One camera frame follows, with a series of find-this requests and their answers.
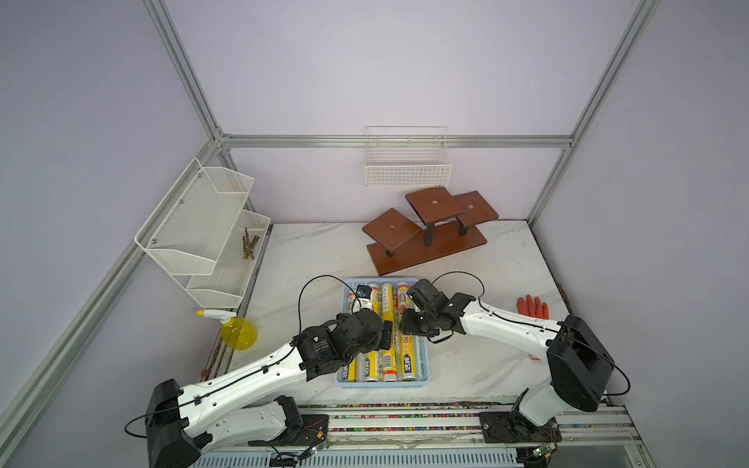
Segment yellow wrap roll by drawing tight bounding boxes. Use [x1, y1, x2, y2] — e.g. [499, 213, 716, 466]
[397, 282, 417, 381]
[341, 294, 359, 382]
[364, 283, 382, 382]
[382, 283, 398, 382]

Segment light blue plastic basket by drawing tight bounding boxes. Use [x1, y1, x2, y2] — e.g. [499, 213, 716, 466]
[335, 278, 431, 389]

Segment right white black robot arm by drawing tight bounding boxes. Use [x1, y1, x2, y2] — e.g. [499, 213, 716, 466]
[400, 279, 618, 432]

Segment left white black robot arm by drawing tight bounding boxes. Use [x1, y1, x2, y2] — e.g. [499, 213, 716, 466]
[136, 308, 393, 467]

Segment brown wooden tiered stand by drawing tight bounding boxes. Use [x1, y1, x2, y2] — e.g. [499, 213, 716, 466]
[363, 187, 499, 276]

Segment yellow spray bottle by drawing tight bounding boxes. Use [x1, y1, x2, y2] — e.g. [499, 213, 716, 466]
[196, 309, 257, 351]

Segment red rubber glove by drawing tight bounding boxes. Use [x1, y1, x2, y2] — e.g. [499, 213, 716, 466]
[516, 293, 554, 362]

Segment brown sticks in shelf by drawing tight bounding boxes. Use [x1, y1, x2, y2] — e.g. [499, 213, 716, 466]
[242, 228, 259, 259]

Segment white mesh two-tier shelf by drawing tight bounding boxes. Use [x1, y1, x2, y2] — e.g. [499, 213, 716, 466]
[134, 159, 271, 309]

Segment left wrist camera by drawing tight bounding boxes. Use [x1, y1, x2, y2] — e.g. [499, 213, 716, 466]
[351, 285, 375, 312]

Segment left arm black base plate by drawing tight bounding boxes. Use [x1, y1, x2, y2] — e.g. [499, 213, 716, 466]
[247, 413, 330, 449]

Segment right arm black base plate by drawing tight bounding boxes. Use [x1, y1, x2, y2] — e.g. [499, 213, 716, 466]
[479, 411, 562, 444]

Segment aluminium rail base frame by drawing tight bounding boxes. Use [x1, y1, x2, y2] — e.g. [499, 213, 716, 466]
[188, 397, 655, 467]

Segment white wire wall basket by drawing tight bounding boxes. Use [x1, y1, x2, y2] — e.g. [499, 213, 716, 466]
[364, 126, 453, 188]

